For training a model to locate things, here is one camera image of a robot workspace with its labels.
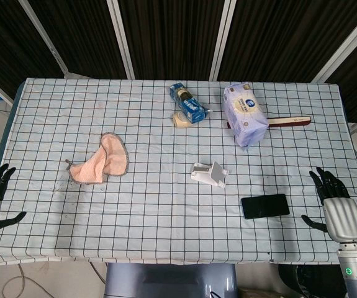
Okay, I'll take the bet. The white phone stand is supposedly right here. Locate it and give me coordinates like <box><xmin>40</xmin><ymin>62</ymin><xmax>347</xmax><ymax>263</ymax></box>
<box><xmin>189</xmin><ymin>161</ymin><xmax>230</xmax><ymax>189</ymax></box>

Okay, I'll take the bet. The pink cloth with grey edge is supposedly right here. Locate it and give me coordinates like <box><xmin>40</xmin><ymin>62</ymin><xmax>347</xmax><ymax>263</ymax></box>
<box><xmin>65</xmin><ymin>132</ymin><xmax>130</xmax><ymax>184</ymax></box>

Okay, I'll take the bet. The beige round bottle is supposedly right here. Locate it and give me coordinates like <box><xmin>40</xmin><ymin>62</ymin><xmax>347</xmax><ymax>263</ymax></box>
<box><xmin>172</xmin><ymin>111</ymin><xmax>194</xmax><ymax>129</ymax></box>

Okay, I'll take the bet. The white partition post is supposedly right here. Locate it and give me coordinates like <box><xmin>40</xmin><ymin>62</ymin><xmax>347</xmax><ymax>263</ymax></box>
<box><xmin>310</xmin><ymin>2</ymin><xmax>357</xmax><ymax>84</ymax></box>
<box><xmin>209</xmin><ymin>0</ymin><xmax>237</xmax><ymax>81</ymax></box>
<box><xmin>106</xmin><ymin>0</ymin><xmax>135</xmax><ymax>79</ymax></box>
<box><xmin>19</xmin><ymin>0</ymin><xmax>70</xmax><ymax>76</ymax></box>

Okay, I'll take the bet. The black and silver right hand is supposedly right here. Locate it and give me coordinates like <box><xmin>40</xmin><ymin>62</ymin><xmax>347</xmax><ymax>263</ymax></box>
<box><xmin>301</xmin><ymin>166</ymin><xmax>357</xmax><ymax>243</ymax></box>

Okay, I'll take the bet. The blue checkered tablecloth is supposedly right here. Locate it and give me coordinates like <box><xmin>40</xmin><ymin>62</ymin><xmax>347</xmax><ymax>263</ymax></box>
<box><xmin>0</xmin><ymin>77</ymin><xmax>357</xmax><ymax>266</ymax></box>

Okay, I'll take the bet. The grey floor cable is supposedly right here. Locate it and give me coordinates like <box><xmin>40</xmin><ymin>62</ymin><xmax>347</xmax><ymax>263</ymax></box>
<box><xmin>0</xmin><ymin>263</ymin><xmax>106</xmax><ymax>298</ymax></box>

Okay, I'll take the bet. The blue drink carton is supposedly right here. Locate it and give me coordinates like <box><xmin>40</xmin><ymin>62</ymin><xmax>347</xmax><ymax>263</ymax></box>
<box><xmin>169</xmin><ymin>82</ymin><xmax>209</xmax><ymax>124</ymax></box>

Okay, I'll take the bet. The black smartphone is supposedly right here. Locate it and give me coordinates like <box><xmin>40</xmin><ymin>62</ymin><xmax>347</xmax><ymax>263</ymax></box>
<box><xmin>240</xmin><ymin>193</ymin><xmax>291</xmax><ymax>220</ymax></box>

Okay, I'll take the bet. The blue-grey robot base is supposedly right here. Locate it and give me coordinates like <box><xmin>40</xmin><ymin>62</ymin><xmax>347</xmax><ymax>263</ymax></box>
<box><xmin>105</xmin><ymin>263</ymin><xmax>238</xmax><ymax>298</ymax></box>

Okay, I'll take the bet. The lilac tissue pack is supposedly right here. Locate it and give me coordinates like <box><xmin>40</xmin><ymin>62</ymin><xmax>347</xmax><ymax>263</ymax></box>
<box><xmin>222</xmin><ymin>82</ymin><xmax>269</xmax><ymax>147</ymax></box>

